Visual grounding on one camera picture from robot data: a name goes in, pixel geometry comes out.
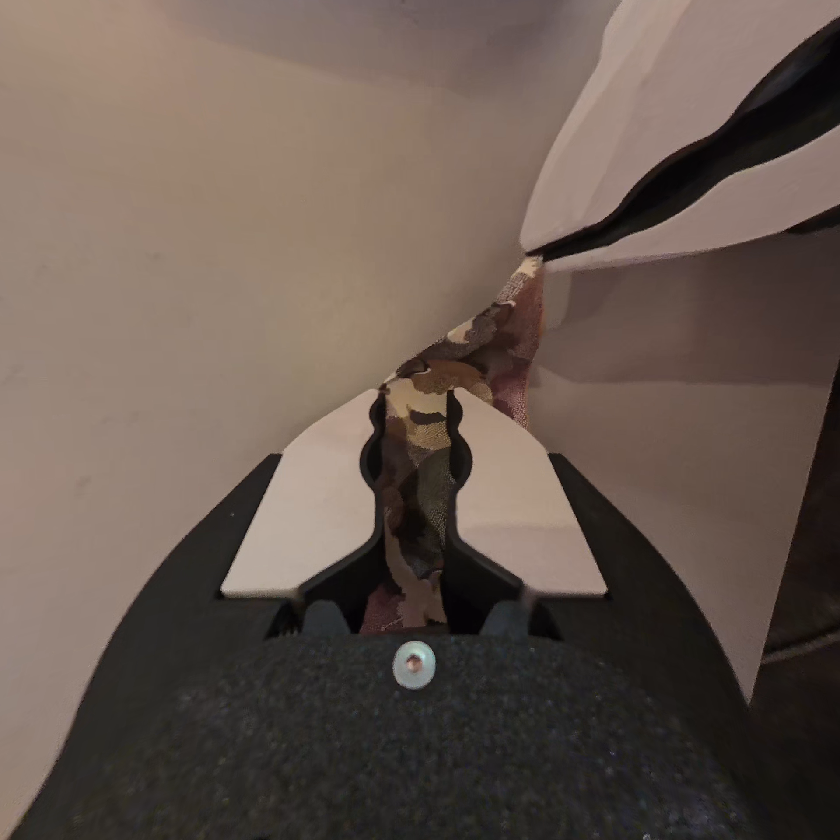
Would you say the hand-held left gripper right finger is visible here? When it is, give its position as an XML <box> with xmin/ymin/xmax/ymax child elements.
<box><xmin>445</xmin><ymin>387</ymin><xmax>609</xmax><ymax>632</ymax></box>

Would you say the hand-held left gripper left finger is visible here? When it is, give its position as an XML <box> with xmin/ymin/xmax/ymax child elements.
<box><xmin>220</xmin><ymin>387</ymin><xmax>389</xmax><ymax>632</ymax></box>

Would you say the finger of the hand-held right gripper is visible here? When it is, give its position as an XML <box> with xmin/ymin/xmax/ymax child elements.
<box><xmin>538</xmin><ymin>85</ymin><xmax>840</xmax><ymax>274</ymax></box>
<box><xmin>520</xmin><ymin>0</ymin><xmax>840</xmax><ymax>256</ymax></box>

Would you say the bird patterned origami paper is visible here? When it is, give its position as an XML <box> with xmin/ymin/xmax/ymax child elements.
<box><xmin>357</xmin><ymin>255</ymin><xmax>547</xmax><ymax>634</ymax></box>

